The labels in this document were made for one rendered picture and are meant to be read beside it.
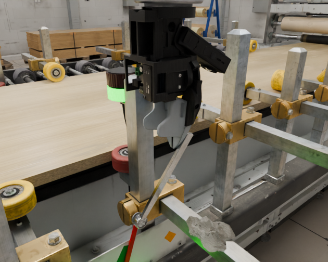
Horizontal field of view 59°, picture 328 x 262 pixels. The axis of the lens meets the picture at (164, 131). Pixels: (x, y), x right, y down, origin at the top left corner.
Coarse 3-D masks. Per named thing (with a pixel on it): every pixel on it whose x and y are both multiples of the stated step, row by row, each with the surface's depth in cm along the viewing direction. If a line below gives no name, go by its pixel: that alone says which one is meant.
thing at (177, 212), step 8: (120, 176) 69; (128, 176) 65; (128, 184) 66; (160, 200) 57; (168, 200) 57; (176, 200) 57; (160, 208) 57; (168, 208) 55; (176, 208) 54; (184, 208) 54; (168, 216) 56; (176, 216) 53; (184, 216) 52; (176, 224) 54; (184, 224) 52; (184, 232) 53; (232, 248) 46; (240, 248) 46; (216, 256) 47; (224, 256) 45; (232, 256) 44; (240, 256) 44; (248, 256) 44
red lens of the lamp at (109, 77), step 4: (108, 76) 49; (112, 76) 48; (116, 76) 48; (120, 76) 48; (124, 76) 48; (108, 80) 49; (112, 80) 49; (116, 80) 48; (120, 80) 48; (108, 84) 50; (112, 84) 49; (116, 84) 49; (120, 84) 48
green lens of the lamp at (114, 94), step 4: (108, 88) 50; (112, 88) 49; (108, 92) 51; (112, 92) 50; (116, 92) 49; (120, 92) 49; (108, 96) 51; (112, 96) 50; (116, 96) 50; (120, 96) 49; (112, 100) 50; (116, 100) 50; (120, 100) 50; (124, 100) 50
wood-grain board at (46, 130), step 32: (256, 64) 162; (320, 64) 162; (0, 96) 107; (32, 96) 107; (64, 96) 107; (96, 96) 107; (0, 128) 79; (32, 128) 79; (64, 128) 79; (96, 128) 79; (192, 128) 83; (0, 160) 63; (32, 160) 63; (64, 160) 63; (96, 160) 66
